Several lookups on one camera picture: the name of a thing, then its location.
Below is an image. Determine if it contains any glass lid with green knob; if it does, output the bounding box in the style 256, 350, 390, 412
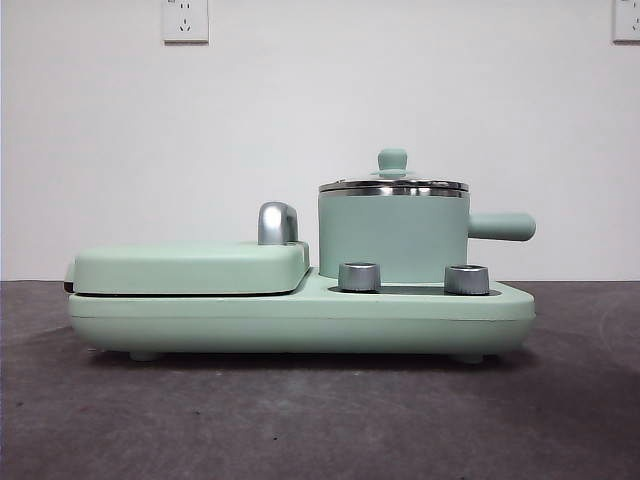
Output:
318, 147, 470, 196

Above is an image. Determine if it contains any silver control knob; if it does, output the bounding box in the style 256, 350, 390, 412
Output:
337, 260, 383, 292
443, 263, 490, 295

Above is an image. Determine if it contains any green breakfast machine base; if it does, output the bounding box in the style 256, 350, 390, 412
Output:
68, 267, 536, 364

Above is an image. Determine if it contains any green hinged griddle cover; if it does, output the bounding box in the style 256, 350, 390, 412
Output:
62, 239, 311, 296

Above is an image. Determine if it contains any chrome griddle cover handle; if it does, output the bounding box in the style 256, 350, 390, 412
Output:
257, 201, 300, 246

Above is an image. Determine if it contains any green steamer pot with handle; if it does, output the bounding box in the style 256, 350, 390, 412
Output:
317, 187, 537, 280

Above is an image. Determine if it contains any white wall socket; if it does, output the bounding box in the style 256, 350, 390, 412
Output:
161, 0, 210, 44
612, 0, 640, 44

